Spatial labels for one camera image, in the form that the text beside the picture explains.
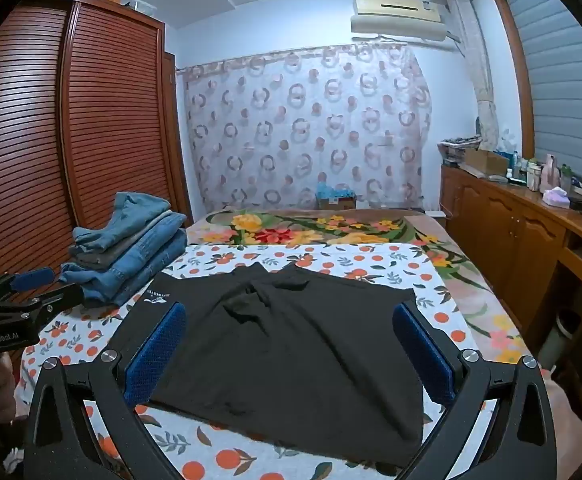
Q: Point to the purple tissue pack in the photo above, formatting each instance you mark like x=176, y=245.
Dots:
x=556, y=197

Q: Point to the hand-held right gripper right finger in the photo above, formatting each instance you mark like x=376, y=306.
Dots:
x=423, y=355

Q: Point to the light blue jeans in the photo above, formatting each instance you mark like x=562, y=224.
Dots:
x=131, y=220

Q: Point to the grey window blind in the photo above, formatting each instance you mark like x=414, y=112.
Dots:
x=556, y=70

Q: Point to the wooden slatted wardrobe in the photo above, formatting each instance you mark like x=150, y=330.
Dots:
x=111, y=110

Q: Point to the tied beige curtain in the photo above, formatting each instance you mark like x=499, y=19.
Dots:
x=481, y=85

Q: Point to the wooden sideboard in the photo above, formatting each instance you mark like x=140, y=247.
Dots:
x=501, y=240

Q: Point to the grey pants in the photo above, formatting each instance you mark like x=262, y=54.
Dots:
x=103, y=258

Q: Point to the orange print bed sheet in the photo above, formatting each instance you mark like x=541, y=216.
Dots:
x=371, y=265

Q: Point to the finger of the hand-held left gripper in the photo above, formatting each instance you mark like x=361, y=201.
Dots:
x=33, y=278
x=56, y=297

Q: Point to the floral blanket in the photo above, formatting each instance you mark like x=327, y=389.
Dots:
x=281, y=230

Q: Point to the printed cardboard box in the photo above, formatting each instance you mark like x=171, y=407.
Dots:
x=341, y=203

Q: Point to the plain cardboard box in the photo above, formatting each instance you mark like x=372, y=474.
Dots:
x=486, y=161

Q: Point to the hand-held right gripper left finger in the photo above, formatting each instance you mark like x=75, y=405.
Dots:
x=156, y=355

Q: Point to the white air conditioner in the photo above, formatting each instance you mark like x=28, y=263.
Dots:
x=396, y=17

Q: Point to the blue denim jeans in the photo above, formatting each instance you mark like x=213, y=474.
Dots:
x=136, y=270

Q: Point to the pink bottle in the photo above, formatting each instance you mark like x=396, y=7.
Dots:
x=551, y=175

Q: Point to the white storage box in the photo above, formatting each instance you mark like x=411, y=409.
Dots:
x=142, y=7

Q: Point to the blue plastic bag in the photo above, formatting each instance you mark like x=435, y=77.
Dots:
x=333, y=190

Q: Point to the black pants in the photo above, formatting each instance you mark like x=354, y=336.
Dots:
x=281, y=340

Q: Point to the cluster of small bottles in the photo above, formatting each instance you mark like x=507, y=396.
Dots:
x=526, y=172

